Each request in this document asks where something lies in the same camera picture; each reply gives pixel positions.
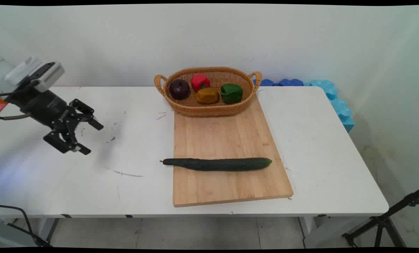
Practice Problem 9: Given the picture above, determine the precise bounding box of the long green cucumber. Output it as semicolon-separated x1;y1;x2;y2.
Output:
160;157;273;172

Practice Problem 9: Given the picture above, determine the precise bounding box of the yellow bell pepper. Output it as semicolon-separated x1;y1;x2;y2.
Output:
196;87;220;104

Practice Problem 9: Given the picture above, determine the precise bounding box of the green bell pepper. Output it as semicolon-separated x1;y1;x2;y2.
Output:
220;83;244;104

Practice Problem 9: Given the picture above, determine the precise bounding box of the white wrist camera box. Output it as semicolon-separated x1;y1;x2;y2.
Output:
4;57;65;93

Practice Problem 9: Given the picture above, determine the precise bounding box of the red bell pepper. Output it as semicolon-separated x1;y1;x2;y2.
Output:
191;73;211;92

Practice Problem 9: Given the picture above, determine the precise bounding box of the dark purple onion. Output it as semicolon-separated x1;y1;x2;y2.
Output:
169;79;191;100

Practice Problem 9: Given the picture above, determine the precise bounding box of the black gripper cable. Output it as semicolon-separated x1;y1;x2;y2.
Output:
0;112;31;121

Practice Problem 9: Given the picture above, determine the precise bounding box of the black floor cable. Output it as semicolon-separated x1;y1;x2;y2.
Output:
0;204;52;247

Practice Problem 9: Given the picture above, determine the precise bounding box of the woven wicker basket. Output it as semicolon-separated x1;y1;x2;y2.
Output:
154;66;263;117

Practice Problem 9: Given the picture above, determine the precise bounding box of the white table leg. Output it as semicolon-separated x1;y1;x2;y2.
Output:
37;218;60;244
298;216;318;236

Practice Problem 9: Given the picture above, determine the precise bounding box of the light blue foam strip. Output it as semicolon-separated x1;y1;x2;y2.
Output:
303;79;355;133

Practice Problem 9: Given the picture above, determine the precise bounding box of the black tripod stand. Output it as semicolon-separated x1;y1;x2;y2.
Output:
341;186;419;248

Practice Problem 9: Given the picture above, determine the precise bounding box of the wooden cutting board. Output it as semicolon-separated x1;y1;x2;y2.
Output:
173;92;294;208

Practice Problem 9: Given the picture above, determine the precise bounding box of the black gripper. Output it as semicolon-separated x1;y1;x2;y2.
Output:
6;87;104;156

